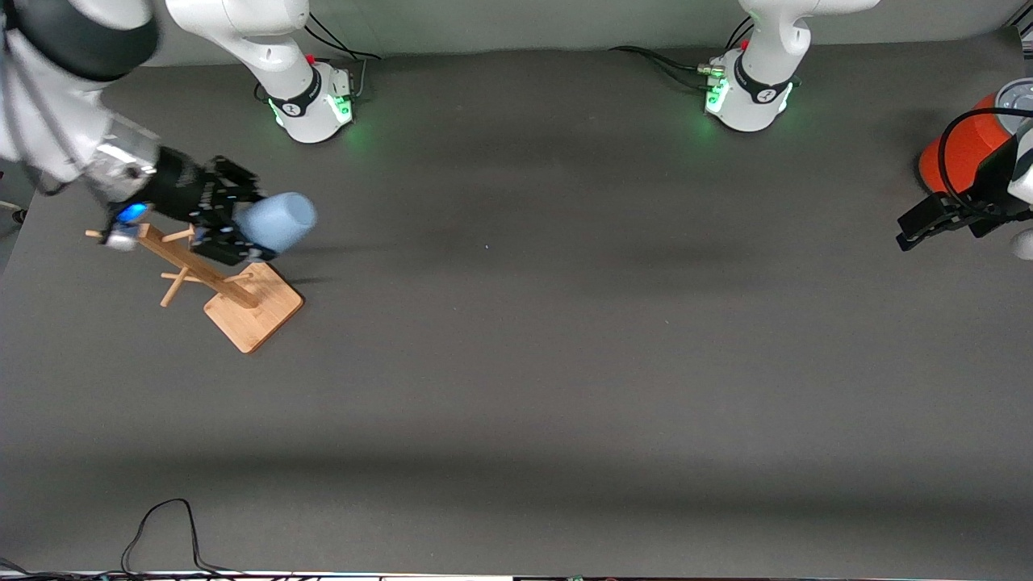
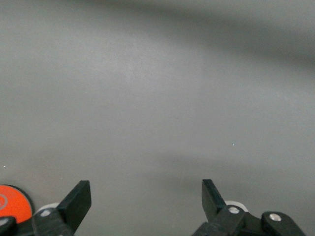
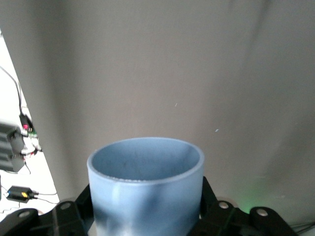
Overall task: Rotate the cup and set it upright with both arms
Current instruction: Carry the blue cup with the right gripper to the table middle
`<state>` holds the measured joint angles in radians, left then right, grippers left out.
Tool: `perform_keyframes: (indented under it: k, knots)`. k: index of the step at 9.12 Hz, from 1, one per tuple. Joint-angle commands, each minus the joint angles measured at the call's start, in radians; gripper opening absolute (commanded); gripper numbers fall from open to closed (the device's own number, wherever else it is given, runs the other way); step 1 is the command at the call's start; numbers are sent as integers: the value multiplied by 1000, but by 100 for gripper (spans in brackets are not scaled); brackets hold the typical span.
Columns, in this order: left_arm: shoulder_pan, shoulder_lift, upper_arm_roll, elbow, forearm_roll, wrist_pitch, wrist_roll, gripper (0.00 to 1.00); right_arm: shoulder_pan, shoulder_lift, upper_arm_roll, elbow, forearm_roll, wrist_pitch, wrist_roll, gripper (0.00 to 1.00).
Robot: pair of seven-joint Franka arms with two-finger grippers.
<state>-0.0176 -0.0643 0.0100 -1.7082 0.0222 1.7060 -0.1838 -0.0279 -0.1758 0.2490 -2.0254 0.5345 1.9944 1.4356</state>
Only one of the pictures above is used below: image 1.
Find light blue plastic cup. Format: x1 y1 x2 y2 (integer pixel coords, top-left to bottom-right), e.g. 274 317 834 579
236 192 318 253

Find wooden cup rack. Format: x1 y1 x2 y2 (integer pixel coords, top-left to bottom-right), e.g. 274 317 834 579
85 222 305 354

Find orange soda can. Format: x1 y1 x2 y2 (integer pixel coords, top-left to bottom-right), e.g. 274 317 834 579
918 93 1016 194

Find dark grey table mat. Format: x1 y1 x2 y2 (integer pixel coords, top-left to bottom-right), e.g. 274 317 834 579
0 28 1033 579

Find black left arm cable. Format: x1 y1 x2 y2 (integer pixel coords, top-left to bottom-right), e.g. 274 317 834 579
936 105 1033 212

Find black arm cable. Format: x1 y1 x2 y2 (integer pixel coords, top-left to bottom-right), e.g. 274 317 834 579
0 32 110 207
936 105 1033 212

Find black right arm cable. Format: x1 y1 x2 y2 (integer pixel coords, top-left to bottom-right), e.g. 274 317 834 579
0 32 110 207

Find black right arm base cables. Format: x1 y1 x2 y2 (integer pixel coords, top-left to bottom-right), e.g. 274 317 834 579
305 10 382 102

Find black arm base cables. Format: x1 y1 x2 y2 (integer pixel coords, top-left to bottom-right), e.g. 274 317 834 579
305 10 382 102
609 15 755 91

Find thin black looped cable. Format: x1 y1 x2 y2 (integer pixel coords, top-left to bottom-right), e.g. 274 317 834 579
121 498 243 579

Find black left arm base cables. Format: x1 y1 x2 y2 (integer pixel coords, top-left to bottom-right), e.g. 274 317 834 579
609 15 755 91

